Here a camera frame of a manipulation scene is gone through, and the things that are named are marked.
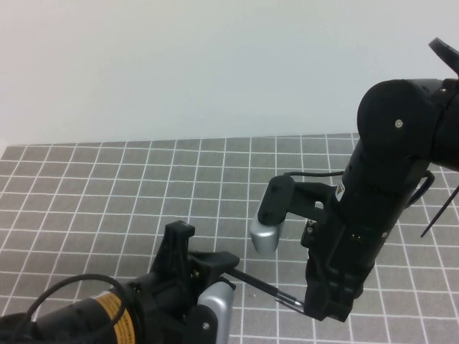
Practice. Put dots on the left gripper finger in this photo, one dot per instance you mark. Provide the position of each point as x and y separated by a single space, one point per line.
227 284
215 261

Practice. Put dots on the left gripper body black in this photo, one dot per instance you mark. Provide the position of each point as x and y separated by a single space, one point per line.
168 286

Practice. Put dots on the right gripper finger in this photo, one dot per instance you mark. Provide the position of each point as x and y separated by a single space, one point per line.
317 294
346 297

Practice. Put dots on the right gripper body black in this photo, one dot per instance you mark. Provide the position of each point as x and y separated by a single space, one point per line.
344 243

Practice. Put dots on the black pen with silver tip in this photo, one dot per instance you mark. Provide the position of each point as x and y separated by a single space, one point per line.
258 286

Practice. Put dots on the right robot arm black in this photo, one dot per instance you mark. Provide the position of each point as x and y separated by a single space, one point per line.
387 118

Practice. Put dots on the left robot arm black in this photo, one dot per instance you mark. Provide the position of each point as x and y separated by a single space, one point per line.
71 322

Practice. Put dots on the black zip tie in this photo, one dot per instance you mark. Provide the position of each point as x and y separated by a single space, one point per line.
439 211

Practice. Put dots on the gray white-grid table cloth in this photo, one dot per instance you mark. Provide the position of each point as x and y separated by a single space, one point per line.
107 197

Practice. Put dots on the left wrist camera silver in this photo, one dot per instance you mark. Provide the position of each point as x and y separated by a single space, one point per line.
218 308

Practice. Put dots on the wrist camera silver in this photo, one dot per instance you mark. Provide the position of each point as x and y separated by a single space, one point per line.
267 236
218 308

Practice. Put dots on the left camera mount black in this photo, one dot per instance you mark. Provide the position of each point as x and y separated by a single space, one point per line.
195 326

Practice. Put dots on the camera mount black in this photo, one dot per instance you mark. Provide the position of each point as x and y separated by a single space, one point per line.
283 193
195 326

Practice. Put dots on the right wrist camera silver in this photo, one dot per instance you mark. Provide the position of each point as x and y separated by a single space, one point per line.
267 236

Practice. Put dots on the right camera mount black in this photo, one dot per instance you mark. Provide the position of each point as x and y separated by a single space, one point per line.
283 193

